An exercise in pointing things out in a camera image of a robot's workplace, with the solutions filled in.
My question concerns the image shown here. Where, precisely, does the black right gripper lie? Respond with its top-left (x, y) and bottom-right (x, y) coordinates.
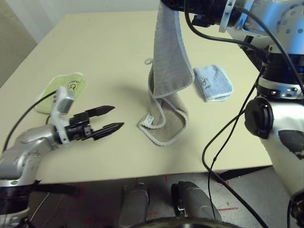
top-left (161, 0), bottom-right (226, 27)

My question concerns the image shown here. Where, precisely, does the grey robot left leg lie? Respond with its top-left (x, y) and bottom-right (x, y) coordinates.
top-left (118, 182), bottom-right (150, 228)

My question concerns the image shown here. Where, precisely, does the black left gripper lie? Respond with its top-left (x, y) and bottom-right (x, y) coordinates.
top-left (66, 105), bottom-right (125, 142)

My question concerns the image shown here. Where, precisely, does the blue folded towel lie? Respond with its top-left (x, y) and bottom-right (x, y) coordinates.
top-left (192, 64), bottom-right (234, 103)

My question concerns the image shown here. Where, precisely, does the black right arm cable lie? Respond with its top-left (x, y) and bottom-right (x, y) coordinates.
top-left (184, 6), bottom-right (304, 228)

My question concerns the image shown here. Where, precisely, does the green folded towel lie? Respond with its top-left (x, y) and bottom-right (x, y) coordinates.
top-left (35, 72), bottom-right (86, 114)

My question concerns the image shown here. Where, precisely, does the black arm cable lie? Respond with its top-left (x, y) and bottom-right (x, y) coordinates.
top-left (2, 91), bottom-right (57, 152)
top-left (184, 6), bottom-right (304, 228)

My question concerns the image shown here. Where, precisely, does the black robot torso rim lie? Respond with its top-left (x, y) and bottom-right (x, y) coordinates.
top-left (133, 216), bottom-right (240, 228)

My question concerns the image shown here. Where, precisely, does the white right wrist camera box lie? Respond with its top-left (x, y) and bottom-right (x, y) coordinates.
top-left (218, 0), bottom-right (254, 33)

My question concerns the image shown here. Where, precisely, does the beige towel white trim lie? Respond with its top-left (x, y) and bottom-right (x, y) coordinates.
top-left (138, 2), bottom-right (194, 146)

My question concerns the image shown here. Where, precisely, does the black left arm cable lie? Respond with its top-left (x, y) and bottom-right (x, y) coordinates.
top-left (2, 91), bottom-right (57, 152)

